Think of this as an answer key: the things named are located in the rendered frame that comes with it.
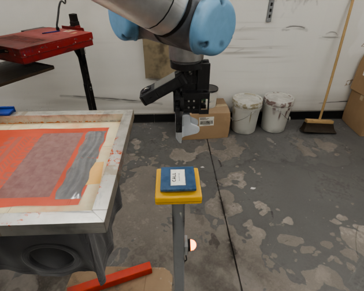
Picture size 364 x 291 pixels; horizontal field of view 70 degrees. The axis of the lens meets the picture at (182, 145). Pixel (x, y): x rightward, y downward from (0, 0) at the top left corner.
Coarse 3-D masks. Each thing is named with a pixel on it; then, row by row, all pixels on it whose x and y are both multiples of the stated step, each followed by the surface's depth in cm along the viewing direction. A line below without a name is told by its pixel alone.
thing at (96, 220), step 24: (0, 120) 103; (24, 120) 104; (48, 120) 104; (72, 120) 105; (96, 120) 105; (120, 120) 105; (120, 144) 85; (120, 168) 78; (0, 216) 60; (24, 216) 60; (48, 216) 60; (72, 216) 60; (96, 216) 60
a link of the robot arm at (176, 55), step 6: (174, 48) 52; (180, 48) 51; (174, 54) 53; (180, 54) 52; (186, 54) 52; (192, 54) 52; (174, 60) 53; (180, 60) 53; (186, 60) 52; (192, 60) 53; (198, 60) 53
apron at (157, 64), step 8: (144, 40) 248; (152, 40) 247; (144, 48) 253; (152, 48) 251; (160, 48) 252; (168, 48) 254; (144, 56) 257; (152, 56) 255; (160, 56) 255; (168, 56) 258; (144, 64) 261; (152, 64) 260; (160, 64) 260; (168, 64) 262; (152, 72) 265; (160, 72) 264; (168, 72) 267
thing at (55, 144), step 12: (0, 132) 98; (12, 132) 98; (24, 132) 98; (36, 132) 98; (48, 132) 98; (60, 132) 98; (72, 132) 98; (84, 132) 98; (0, 144) 91; (36, 144) 91; (48, 144) 91; (60, 144) 91; (72, 144) 91; (36, 156) 85; (48, 156) 85; (60, 156) 85; (72, 156) 85
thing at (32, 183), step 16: (48, 160) 84; (64, 160) 84; (16, 176) 77; (32, 176) 77; (48, 176) 77; (64, 176) 77; (0, 192) 71; (16, 192) 71; (32, 192) 71; (48, 192) 71
